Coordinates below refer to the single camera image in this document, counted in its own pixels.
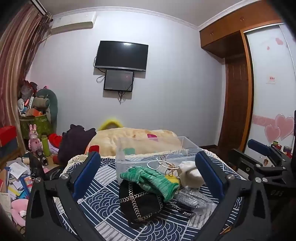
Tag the blue wave pattern tablecloth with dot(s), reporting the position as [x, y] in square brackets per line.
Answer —
[104, 201]

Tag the cream fluffy blanket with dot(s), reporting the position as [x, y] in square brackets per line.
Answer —
[129, 139]

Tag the red cloth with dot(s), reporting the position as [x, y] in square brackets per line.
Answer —
[55, 140]

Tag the silver scourer in plastic bag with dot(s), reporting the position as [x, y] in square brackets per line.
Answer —
[192, 197]

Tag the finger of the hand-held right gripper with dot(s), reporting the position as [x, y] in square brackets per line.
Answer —
[259, 146]
[240, 162]

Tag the pink plush toy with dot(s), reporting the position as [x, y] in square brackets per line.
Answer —
[18, 210]

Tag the clear plastic box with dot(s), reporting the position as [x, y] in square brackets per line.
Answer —
[138, 164]

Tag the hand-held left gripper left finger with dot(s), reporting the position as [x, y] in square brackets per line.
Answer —
[86, 177]

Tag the pile of papers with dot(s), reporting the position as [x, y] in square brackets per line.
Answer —
[16, 178]

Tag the dark purple garment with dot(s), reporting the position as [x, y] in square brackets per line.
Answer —
[74, 141]

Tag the wooden overhead cabinet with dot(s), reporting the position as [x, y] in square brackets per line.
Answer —
[226, 27]

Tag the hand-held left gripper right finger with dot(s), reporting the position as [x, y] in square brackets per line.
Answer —
[209, 175]

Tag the black wall television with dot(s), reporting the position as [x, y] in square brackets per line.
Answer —
[121, 55]

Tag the green storage bin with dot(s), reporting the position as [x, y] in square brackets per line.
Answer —
[34, 126]

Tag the red box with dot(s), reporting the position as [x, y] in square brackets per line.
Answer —
[8, 134]

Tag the white cloth pouch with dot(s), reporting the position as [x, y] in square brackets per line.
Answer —
[189, 174]

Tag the yellow plush toy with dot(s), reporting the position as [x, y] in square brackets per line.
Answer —
[108, 121]

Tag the green bottle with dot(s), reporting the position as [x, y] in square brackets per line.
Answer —
[46, 146]

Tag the brown wooden door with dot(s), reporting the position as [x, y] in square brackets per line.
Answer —
[235, 104]

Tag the black flashlight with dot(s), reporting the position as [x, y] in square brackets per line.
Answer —
[41, 157]

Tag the green knitted glove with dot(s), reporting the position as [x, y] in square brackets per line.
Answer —
[150, 179]

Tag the striped brown curtain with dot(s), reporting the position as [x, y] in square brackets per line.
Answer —
[16, 58]

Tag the small black wall monitor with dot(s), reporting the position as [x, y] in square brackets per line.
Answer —
[119, 80]

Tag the white wardrobe door with hearts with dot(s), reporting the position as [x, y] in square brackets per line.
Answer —
[270, 104]

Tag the white air conditioner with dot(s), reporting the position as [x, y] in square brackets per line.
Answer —
[74, 22]

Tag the pink rabbit toy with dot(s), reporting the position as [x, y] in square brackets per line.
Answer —
[35, 139]

